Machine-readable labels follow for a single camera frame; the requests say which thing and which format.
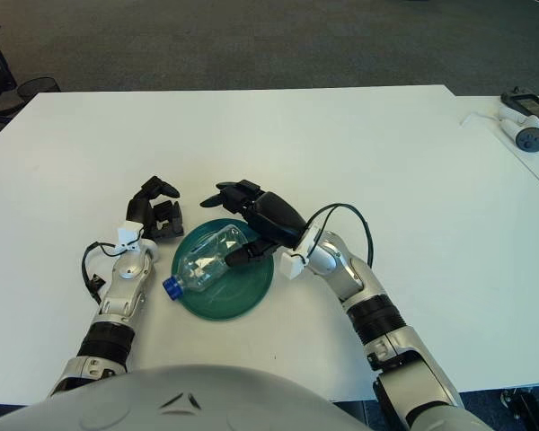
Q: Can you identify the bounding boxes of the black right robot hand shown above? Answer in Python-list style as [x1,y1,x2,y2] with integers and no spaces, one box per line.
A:
[199,179,308,267]

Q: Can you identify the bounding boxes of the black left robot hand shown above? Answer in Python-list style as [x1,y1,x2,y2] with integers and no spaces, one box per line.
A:
[125,175,184,242]

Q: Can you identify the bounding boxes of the clear bottle with blue cap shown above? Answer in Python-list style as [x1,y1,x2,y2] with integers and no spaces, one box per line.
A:
[162,226,258,301]

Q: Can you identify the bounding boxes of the green ribbed plate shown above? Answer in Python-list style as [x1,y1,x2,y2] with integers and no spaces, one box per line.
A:
[171,217,275,322]

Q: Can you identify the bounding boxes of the black mesh wastebasket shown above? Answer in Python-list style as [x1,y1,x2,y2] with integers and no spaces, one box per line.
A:
[15,75,60,109]

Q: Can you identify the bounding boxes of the silver robot torso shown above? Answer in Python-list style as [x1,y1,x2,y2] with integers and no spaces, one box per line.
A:
[0,364,374,431]

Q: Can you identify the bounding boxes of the white handheld controller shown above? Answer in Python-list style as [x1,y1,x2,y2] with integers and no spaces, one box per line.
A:
[497,105,539,152]

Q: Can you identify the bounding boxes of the black handheld device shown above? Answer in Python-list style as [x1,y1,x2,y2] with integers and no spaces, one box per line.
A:
[500,85,539,136]

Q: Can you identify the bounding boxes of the black caster base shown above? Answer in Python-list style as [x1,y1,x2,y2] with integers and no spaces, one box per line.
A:
[498,386,539,427]

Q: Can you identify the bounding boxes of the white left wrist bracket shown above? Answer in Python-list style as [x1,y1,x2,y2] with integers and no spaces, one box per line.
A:
[114,219,146,253]

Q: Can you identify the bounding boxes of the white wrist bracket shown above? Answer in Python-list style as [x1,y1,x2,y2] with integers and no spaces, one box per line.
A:
[114,219,146,253]
[279,226,321,280]

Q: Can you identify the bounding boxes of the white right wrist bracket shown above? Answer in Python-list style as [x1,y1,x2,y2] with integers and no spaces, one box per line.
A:
[279,226,321,280]

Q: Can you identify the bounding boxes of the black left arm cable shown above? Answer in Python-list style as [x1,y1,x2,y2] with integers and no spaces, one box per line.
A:
[81,241,136,301]

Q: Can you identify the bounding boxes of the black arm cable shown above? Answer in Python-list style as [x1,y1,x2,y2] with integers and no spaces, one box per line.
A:
[81,241,136,301]
[296,204,374,270]

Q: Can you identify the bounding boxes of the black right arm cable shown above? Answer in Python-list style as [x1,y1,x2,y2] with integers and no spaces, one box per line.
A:
[296,204,374,270]

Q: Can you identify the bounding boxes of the thin white cable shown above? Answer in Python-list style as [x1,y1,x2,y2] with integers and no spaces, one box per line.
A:
[458,107,499,127]

